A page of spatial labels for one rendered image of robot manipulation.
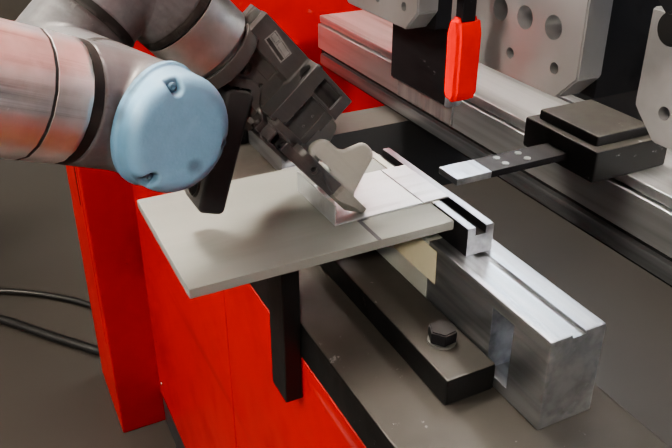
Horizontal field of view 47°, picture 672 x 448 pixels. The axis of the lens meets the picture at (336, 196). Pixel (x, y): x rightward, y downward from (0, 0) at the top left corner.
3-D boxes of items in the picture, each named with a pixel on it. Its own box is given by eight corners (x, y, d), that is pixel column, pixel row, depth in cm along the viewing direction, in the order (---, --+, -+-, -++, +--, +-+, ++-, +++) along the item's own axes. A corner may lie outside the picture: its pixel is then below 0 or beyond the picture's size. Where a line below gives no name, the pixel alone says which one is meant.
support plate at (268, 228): (137, 208, 78) (136, 199, 77) (365, 160, 88) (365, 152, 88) (189, 299, 64) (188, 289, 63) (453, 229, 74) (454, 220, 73)
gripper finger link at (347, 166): (407, 182, 72) (341, 117, 68) (365, 228, 72) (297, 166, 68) (395, 174, 75) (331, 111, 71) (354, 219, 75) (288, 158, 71)
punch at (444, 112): (390, 96, 81) (393, 6, 77) (406, 93, 82) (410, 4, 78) (442, 128, 73) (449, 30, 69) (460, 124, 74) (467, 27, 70)
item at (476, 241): (366, 175, 89) (366, 152, 88) (388, 170, 90) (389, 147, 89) (465, 256, 73) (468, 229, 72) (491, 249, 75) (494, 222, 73)
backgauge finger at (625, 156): (417, 168, 87) (419, 127, 85) (590, 129, 98) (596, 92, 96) (479, 213, 78) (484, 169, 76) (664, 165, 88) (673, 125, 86)
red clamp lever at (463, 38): (436, 99, 59) (444, -30, 55) (479, 91, 61) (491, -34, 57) (449, 106, 58) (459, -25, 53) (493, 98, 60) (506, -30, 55)
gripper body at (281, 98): (358, 107, 69) (274, 15, 61) (293, 178, 69) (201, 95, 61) (320, 82, 75) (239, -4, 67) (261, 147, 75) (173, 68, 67)
